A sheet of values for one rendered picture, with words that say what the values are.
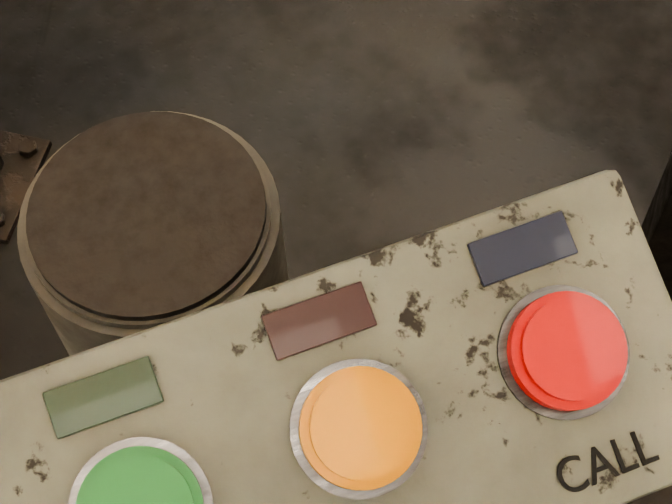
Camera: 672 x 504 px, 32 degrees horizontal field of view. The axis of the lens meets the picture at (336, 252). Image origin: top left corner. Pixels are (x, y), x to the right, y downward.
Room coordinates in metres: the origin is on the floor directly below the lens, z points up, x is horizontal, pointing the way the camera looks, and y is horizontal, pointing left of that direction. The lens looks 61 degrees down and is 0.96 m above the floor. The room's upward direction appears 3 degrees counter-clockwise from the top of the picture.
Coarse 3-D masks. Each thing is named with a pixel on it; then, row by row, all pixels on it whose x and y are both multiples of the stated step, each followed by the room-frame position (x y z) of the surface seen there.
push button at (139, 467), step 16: (128, 448) 0.13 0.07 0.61; (144, 448) 0.13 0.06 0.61; (96, 464) 0.12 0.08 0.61; (112, 464) 0.12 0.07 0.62; (128, 464) 0.12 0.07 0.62; (144, 464) 0.12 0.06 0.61; (160, 464) 0.12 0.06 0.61; (176, 464) 0.12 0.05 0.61; (96, 480) 0.12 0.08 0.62; (112, 480) 0.12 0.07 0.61; (128, 480) 0.12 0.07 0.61; (144, 480) 0.12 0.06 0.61; (160, 480) 0.12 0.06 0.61; (176, 480) 0.12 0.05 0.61; (192, 480) 0.12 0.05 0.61; (80, 496) 0.11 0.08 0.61; (96, 496) 0.11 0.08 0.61; (112, 496) 0.11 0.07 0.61; (128, 496) 0.11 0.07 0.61; (144, 496) 0.11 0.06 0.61; (160, 496) 0.11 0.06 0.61; (176, 496) 0.11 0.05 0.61; (192, 496) 0.11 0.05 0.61
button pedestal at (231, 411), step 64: (576, 192) 0.21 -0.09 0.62; (384, 256) 0.19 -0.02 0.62; (448, 256) 0.19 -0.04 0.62; (576, 256) 0.19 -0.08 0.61; (640, 256) 0.19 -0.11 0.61; (192, 320) 0.17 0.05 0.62; (256, 320) 0.17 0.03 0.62; (384, 320) 0.17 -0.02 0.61; (448, 320) 0.17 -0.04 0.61; (512, 320) 0.17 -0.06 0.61; (640, 320) 0.17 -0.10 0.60; (0, 384) 0.15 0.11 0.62; (64, 384) 0.15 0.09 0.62; (192, 384) 0.15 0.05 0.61; (256, 384) 0.15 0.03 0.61; (448, 384) 0.15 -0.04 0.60; (512, 384) 0.15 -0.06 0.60; (640, 384) 0.15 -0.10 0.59; (0, 448) 0.13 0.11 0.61; (64, 448) 0.13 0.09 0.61; (192, 448) 0.13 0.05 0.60; (256, 448) 0.13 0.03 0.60; (448, 448) 0.13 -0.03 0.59; (512, 448) 0.13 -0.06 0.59; (576, 448) 0.13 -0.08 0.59; (640, 448) 0.13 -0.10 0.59
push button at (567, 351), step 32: (544, 320) 0.17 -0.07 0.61; (576, 320) 0.17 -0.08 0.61; (608, 320) 0.17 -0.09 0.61; (512, 352) 0.16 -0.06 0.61; (544, 352) 0.16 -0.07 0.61; (576, 352) 0.16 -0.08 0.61; (608, 352) 0.16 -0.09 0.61; (544, 384) 0.15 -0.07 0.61; (576, 384) 0.15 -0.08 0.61; (608, 384) 0.15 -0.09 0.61
